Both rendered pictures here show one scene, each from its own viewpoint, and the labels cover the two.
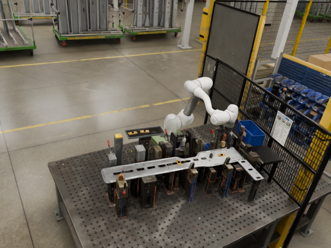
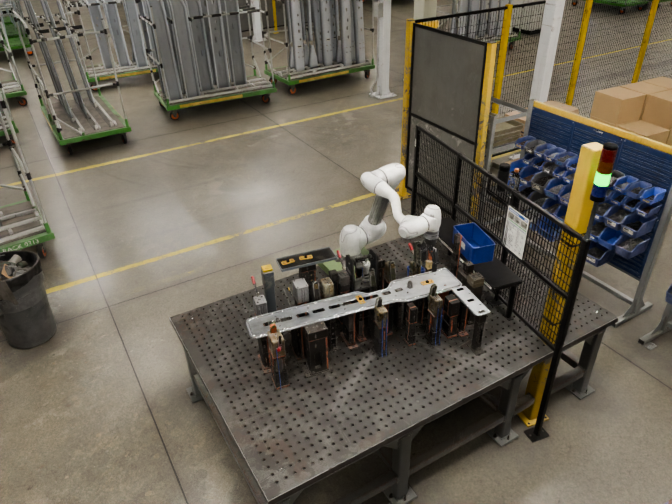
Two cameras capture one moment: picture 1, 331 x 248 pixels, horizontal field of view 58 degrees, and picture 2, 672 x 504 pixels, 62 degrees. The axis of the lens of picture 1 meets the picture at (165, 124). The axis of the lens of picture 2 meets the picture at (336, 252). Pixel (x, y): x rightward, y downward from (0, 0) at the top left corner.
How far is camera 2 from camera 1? 70 cm
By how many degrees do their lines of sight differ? 5
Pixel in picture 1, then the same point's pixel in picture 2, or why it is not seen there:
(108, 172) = (255, 324)
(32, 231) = (159, 420)
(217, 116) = (407, 225)
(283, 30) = (546, 52)
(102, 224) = (254, 398)
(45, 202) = (172, 378)
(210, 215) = (412, 373)
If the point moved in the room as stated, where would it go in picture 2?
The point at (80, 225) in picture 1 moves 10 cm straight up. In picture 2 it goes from (223, 401) to (221, 389)
